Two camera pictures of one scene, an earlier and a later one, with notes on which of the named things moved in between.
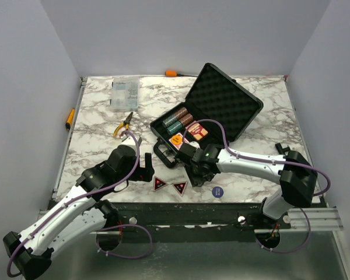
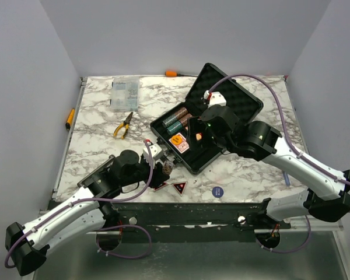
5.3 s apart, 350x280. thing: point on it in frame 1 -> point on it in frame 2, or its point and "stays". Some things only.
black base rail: x=191 y=222 stays
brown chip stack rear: x=181 y=112 stays
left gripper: x=144 y=174 -> x=158 y=177
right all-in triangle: x=181 y=187 stays
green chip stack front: x=175 y=128 stays
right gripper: x=195 y=180 -> x=194 y=125
